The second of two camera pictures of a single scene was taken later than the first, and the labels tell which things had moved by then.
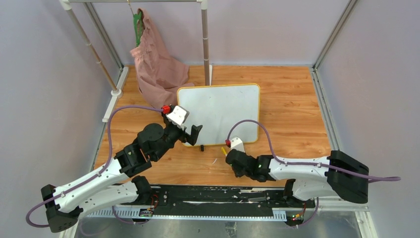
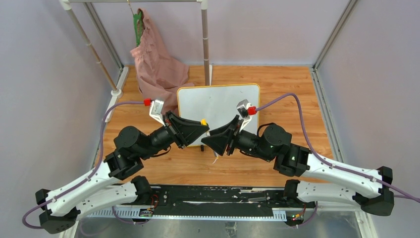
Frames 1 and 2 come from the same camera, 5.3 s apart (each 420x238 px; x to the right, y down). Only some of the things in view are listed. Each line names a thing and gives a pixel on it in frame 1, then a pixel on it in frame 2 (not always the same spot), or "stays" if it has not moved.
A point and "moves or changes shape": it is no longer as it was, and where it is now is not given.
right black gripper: [237, 173] → [219, 142]
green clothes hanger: [138, 24] stays
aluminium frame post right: [326, 113] stays
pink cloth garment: [160, 75] stays
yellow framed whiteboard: [217, 108] stays
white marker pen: [224, 150] moves or changes shape
